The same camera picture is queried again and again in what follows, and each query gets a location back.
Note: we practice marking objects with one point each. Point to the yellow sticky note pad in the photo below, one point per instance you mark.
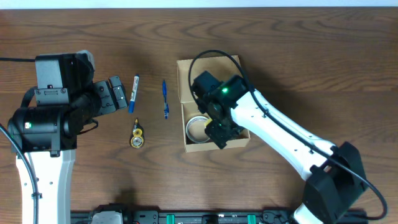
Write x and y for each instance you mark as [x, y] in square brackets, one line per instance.
[207, 122]

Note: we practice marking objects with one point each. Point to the yellow black correction tape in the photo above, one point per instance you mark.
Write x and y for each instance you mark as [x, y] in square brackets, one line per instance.
[137, 135]

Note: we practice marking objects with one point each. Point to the black rail with mounts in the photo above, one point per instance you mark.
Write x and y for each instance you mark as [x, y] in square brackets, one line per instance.
[119, 213]

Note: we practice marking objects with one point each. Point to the large clear tape roll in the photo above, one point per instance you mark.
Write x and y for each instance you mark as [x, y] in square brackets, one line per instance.
[195, 129]

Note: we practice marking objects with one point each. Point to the open cardboard box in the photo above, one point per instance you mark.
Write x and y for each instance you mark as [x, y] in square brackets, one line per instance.
[220, 67]

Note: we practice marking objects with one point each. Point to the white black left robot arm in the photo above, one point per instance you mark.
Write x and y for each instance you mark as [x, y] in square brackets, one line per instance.
[44, 130]

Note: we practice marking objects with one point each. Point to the blue white marker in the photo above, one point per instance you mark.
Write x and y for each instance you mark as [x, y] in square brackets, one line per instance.
[133, 94]

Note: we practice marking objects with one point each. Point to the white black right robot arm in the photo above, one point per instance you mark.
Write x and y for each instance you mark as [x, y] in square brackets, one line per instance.
[328, 170]

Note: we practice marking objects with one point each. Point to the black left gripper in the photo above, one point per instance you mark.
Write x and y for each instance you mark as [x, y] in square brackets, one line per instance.
[106, 97]

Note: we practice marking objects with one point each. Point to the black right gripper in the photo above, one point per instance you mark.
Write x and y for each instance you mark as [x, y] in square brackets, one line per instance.
[216, 132]

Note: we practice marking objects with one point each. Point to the blue ballpoint pen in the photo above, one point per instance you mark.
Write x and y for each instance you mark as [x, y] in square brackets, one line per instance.
[166, 106]

